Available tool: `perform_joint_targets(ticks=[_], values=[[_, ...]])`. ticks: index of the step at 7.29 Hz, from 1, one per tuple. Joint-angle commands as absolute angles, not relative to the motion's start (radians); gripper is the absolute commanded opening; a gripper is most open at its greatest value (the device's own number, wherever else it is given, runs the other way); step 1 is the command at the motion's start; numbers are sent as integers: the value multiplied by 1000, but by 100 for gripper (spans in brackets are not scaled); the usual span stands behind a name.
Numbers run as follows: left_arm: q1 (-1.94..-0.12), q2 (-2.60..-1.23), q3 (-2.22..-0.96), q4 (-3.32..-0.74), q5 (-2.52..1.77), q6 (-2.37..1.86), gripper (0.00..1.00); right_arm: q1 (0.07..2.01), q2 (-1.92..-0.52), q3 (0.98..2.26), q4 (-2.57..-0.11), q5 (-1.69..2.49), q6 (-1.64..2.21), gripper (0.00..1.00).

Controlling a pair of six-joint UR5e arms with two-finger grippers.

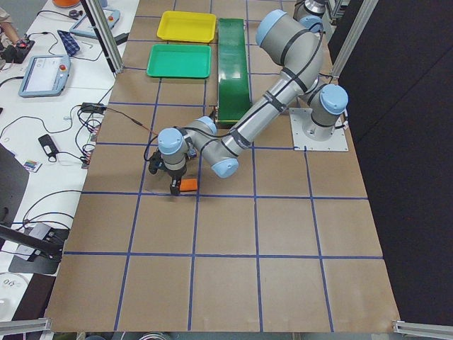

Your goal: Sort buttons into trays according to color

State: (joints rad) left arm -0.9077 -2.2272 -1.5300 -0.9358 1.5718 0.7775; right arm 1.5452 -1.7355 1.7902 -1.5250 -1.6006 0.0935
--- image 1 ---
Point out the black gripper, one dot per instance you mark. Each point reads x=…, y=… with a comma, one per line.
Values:
x=175, y=174

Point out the plain orange cylinder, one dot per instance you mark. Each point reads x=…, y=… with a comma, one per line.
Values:
x=188, y=185

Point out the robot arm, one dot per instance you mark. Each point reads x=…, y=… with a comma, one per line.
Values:
x=309, y=10
x=293, y=42

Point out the green conveyor belt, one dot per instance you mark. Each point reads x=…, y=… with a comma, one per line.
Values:
x=233, y=88

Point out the green tray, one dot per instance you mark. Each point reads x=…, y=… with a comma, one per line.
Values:
x=179, y=61

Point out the yellow tray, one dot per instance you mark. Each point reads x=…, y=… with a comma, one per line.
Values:
x=187, y=26

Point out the teach pendant near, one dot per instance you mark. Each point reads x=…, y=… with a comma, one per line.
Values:
x=46, y=75

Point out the blue plaid cloth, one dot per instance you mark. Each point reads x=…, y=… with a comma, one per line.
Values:
x=70, y=44

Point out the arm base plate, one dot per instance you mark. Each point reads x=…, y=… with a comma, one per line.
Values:
x=308, y=136

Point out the aluminium frame post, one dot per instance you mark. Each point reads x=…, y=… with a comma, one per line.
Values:
x=97, y=18

